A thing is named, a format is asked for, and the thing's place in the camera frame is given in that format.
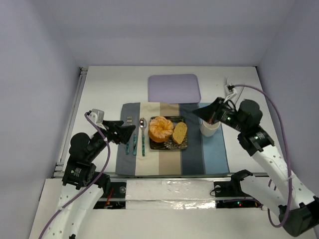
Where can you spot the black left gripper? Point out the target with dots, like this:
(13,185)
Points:
(111,130)

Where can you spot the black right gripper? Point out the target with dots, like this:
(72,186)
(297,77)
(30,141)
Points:
(219,112)

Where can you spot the white mug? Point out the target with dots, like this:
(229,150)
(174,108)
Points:
(207,129)

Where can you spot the orange frosted round cake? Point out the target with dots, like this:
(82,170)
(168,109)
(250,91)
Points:
(160,129)

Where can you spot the yellow bread slice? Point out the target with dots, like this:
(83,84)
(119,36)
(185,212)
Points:
(179,132)

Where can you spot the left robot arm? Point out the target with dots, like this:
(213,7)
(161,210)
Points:
(82,184)

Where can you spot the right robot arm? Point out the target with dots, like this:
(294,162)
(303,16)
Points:
(296,206)

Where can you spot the striped cloth placemat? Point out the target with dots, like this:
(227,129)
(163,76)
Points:
(203,156)

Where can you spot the black floral square plate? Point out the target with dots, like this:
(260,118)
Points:
(170,144)

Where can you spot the lilac plastic tray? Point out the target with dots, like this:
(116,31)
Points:
(174,89)

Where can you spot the fork with teal handle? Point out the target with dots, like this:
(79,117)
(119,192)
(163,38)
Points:
(129,122)

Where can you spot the knife with teal handle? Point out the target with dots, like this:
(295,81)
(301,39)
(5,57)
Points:
(135,145)

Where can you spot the spoon with teal handle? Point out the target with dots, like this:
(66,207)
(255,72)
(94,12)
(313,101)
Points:
(143,126)

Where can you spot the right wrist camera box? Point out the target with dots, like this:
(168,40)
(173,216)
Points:
(229,90)

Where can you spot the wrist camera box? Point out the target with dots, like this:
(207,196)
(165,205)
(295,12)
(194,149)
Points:
(229,90)
(96,116)

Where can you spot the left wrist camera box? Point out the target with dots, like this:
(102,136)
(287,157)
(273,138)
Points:
(96,116)

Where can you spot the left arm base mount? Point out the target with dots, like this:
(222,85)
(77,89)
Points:
(114,198)

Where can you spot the aluminium rail frame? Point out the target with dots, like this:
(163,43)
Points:
(62,157)

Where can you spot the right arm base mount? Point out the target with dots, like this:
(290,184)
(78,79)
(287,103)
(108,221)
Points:
(227,198)

